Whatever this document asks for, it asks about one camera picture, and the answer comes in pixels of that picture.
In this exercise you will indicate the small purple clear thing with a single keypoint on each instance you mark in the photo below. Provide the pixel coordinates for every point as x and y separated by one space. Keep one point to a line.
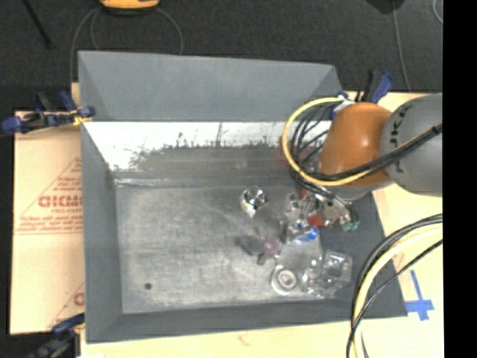
271 245

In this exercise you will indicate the small red thing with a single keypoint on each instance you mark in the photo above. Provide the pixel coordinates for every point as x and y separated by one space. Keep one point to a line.
316 220

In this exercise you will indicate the brown cardboard board red print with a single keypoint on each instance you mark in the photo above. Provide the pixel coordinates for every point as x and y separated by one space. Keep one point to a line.
44 237

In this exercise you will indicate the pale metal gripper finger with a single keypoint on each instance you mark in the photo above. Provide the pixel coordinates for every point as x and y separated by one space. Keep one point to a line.
294 201
303 215

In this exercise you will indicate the clear plastic bottle blue label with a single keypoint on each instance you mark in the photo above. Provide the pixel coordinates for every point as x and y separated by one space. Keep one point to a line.
303 242

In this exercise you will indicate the grey metal bin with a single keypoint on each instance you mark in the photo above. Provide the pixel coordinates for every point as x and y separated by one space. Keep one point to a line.
179 237

